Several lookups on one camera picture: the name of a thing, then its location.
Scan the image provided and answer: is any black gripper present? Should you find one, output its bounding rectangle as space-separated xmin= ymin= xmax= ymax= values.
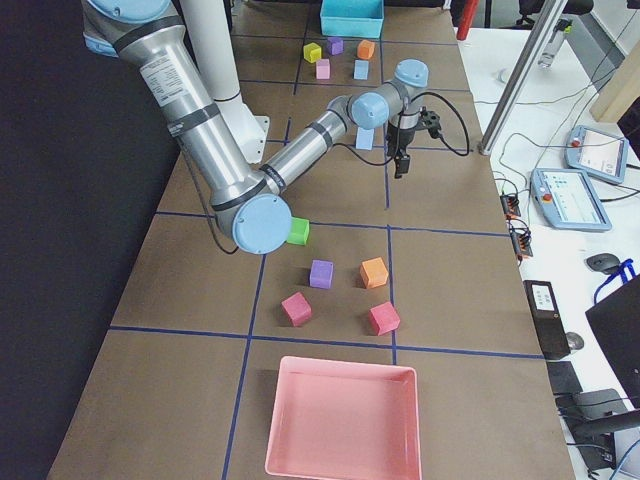
xmin=385 ymin=112 xmax=419 ymax=179

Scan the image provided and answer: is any blue foam block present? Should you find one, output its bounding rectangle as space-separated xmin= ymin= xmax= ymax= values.
xmin=353 ymin=59 xmax=369 ymax=80
xmin=355 ymin=127 xmax=375 ymax=151

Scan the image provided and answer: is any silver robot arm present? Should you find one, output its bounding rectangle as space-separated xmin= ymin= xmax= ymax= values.
xmin=82 ymin=1 xmax=429 ymax=254

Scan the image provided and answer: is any orange foam block right side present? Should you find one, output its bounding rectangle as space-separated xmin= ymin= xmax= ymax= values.
xmin=359 ymin=257 xmax=389 ymax=289

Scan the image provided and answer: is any orange foam block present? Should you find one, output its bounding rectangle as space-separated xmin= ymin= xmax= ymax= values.
xmin=359 ymin=257 xmax=389 ymax=289
xmin=357 ymin=40 xmax=376 ymax=61

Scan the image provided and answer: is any orange foam block left side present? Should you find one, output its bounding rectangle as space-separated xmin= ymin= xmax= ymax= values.
xmin=357 ymin=40 xmax=376 ymax=61

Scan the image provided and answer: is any pink foam block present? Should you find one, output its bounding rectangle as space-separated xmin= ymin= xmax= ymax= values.
xmin=315 ymin=59 xmax=331 ymax=80

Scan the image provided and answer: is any green foam block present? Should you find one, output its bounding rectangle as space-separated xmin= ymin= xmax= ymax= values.
xmin=286 ymin=217 xmax=310 ymax=245

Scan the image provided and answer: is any purple foam block left side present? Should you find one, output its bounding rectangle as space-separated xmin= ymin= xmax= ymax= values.
xmin=326 ymin=36 xmax=344 ymax=56

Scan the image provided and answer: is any purple foam block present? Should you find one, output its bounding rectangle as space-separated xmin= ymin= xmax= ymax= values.
xmin=309 ymin=259 xmax=334 ymax=289
xmin=326 ymin=36 xmax=344 ymax=56

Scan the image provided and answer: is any purple foam block right side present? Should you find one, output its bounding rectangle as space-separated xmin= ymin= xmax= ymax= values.
xmin=309 ymin=259 xmax=334 ymax=289

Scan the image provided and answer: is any yellow foam block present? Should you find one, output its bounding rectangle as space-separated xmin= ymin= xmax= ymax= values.
xmin=303 ymin=42 xmax=322 ymax=64

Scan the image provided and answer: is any teal plastic bin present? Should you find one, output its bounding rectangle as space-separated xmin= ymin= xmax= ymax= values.
xmin=320 ymin=0 xmax=384 ymax=39

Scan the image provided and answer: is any crimson foam block far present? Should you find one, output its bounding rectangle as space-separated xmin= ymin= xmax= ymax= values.
xmin=368 ymin=301 xmax=401 ymax=336

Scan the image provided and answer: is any crimson foam block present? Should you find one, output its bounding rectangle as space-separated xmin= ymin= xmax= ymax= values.
xmin=281 ymin=292 xmax=312 ymax=327
xmin=368 ymin=301 xmax=401 ymax=336

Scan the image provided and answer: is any near teach pendant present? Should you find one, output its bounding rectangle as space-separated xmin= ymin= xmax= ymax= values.
xmin=530 ymin=168 xmax=612 ymax=232

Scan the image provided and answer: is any teach pendant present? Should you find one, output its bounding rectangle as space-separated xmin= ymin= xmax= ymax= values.
xmin=530 ymin=168 xmax=612 ymax=232
xmin=564 ymin=125 xmax=629 ymax=185

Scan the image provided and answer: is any crimson foam block near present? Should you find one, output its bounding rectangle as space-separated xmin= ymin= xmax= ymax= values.
xmin=281 ymin=292 xmax=312 ymax=327

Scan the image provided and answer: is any far teach pendant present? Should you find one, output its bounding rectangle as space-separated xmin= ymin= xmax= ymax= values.
xmin=564 ymin=125 xmax=629 ymax=185

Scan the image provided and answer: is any black computer mouse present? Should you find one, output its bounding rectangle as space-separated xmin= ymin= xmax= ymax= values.
xmin=585 ymin=253 xmax=621 ymax=275

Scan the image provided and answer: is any black power supply box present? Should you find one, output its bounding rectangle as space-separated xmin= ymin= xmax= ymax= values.
xmin=523 ymin=280 xmax=570 ymax=361

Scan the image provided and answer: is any pink plastic tray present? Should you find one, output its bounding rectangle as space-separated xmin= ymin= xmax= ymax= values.
xmin=265 ymin=356 xmax=422 ymax=479

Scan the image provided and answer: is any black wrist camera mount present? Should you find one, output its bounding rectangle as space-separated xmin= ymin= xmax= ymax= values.
xmin=416 ymin=107 xmax=444 ymax=140

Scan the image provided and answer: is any aluminium frame post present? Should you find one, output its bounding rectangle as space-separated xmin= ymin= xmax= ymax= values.
xmin=478 ymin=0 xmax=567 ymax=156

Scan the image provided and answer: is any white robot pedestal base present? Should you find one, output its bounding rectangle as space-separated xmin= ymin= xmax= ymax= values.
xmin=180 ymin=0 xmax=270 ymax=164

